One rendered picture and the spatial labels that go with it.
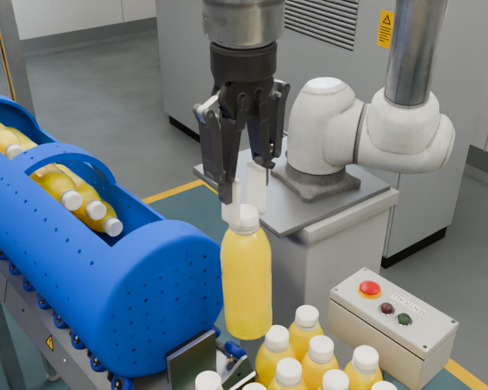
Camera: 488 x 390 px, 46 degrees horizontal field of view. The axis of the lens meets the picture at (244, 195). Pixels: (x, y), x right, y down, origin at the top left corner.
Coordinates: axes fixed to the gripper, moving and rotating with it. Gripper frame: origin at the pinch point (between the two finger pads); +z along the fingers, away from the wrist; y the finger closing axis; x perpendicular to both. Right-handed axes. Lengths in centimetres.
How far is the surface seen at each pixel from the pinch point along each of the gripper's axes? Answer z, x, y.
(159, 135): 140, -270, -158
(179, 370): 38.2, -11.0, 5.3
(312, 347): 29.6, 5.8, -9.3
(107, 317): 25.0, -17.2, 13.7
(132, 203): 30, -51, -11
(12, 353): 115, -115, 9
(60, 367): 54, -40, 16
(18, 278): 46, -63, 13
